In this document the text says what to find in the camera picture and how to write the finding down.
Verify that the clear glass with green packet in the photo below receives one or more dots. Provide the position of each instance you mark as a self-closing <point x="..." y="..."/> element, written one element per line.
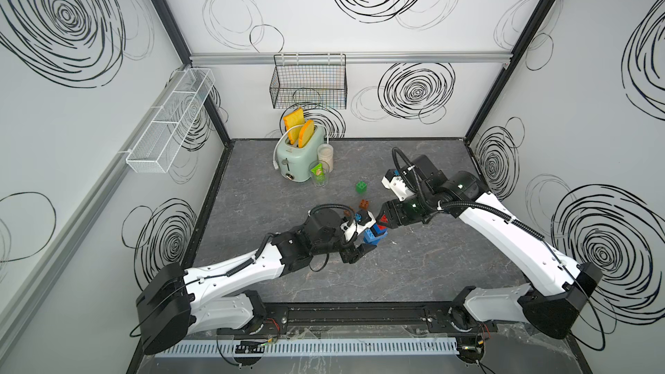
<point x="319" y="173"/>

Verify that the mint green toaster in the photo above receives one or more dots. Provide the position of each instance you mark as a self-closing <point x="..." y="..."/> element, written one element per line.
<point x="294" y="163"/>

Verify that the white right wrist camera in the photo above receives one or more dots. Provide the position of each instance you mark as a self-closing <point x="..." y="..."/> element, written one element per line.
<point x="398" y="183"/>

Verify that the orange toast slice front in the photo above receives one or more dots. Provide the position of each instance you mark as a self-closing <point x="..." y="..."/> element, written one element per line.
<point x="306" y="133"/>

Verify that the red long lego brick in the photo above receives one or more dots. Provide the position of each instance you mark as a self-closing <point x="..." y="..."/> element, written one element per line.
<point x="384" y="221"/>

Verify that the jar of beige grains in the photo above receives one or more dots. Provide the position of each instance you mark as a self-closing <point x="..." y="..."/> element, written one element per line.
<point x="325" y="153"/>

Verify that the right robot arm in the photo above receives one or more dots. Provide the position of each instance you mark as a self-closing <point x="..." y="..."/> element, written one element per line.
<point x="557" y="287"/>

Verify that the light green square lego brick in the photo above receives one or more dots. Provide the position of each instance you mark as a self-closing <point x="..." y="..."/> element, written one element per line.
<point x="361" y="187"/>

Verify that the orange lego brick right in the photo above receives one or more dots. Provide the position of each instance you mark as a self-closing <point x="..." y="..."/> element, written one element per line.
<point x="364" y="204"/>

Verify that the blue square lego brick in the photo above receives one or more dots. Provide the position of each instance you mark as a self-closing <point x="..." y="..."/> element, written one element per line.
<point x="378" y="230"/>

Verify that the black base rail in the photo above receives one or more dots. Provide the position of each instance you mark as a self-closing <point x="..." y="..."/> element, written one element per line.
<point x="363" y="314"/>

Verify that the white slotted cable duct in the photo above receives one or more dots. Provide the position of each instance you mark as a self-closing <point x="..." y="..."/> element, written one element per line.
<point x="313" y="348"/>

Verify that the yellow toast slice back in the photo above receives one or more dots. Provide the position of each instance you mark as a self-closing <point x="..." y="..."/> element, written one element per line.
<point x="293" y="123"/>

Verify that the white mesh wall shelf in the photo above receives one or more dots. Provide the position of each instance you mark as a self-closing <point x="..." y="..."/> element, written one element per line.
<point x="166" y="134"/>

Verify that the light blue long lego brick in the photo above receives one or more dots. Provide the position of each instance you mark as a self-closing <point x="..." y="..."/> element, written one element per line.
<point x="371" y="238"/>

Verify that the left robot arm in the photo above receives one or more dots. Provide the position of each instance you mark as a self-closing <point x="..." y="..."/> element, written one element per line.
<point x="178" y="302"/>

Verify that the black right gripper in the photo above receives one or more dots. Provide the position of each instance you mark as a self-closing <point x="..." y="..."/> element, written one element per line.
<point x="394" y="216"/>

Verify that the black wire basket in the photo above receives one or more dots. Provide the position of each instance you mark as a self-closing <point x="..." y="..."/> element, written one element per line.
<point x="319" y="79"/>

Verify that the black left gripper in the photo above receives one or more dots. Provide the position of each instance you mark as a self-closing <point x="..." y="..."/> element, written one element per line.
<point x="352" y="254"/>

